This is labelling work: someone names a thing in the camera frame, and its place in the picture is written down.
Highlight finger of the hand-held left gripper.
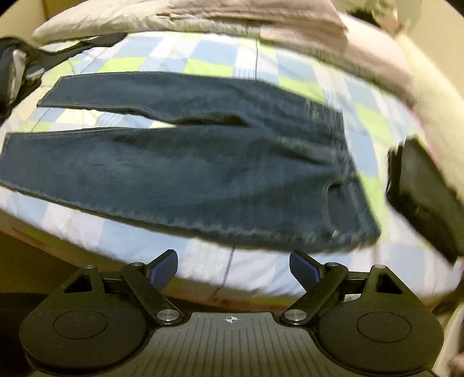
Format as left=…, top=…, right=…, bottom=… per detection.
left=34, top=32, right=127, bottom=60

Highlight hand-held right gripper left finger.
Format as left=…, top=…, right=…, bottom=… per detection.
left=62, top=249, right=184, bottom=326

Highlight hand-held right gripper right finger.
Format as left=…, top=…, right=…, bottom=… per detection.
left=280, top=249, right=404, bottom=326

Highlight dark blue jeans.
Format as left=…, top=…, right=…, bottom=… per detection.
left=0, top=70, right=382, bottom=254

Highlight checkered bed sheet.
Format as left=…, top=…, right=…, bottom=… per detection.
left=0, top=31, right=461, bottom=301

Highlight black folded cloth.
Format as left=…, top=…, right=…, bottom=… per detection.
left=385, top=138, right=464, bottom=265

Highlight grey pink blanket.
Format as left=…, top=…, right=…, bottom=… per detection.
left=32, top=0, right=417, bottom=109

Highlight cream pillow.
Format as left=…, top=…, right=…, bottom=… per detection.
left=344, top=11, right=464, bottom=204

